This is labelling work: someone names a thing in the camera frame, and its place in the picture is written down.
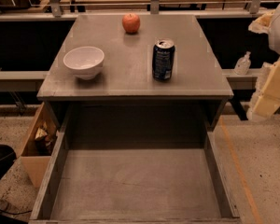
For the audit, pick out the padded gripper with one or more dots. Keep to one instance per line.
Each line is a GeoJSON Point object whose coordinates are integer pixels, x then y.
{"type": "Point", "coordinates": [266, 98]}

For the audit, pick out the grey top drawer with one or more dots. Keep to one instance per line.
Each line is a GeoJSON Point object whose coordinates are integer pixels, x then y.
{"type": "Point", "coordinates": [135, 164]}

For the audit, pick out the white ceramic bowl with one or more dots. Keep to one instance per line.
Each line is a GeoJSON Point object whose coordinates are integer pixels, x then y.
{"type": "Point", "coordinates": [84, 62]}

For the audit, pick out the grey drawer cabinet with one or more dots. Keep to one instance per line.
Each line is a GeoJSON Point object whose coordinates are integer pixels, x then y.
{"type": "Point", "coordinates": [127, 71]}

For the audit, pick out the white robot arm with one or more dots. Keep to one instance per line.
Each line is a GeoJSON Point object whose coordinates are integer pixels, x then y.
{"type": "Point", "coordinates": [269, 24]}

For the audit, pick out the wooden crate with trash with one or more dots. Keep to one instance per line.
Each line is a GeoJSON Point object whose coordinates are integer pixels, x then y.
{"type": "Point", "coordinates": [37, 145]}

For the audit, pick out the dark blue soda can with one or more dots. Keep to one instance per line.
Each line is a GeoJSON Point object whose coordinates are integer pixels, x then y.
{"type": "Point", "coordinates": [163, 59]}

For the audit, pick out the red apple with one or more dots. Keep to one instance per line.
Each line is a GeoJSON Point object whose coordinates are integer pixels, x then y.
{"type": "Point", "coordinates": [131, 23]}

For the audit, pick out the clear sanitizer pump bottle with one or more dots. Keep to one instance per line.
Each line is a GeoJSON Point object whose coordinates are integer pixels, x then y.
{"type": "Point", "coordinates": [243, 64]}

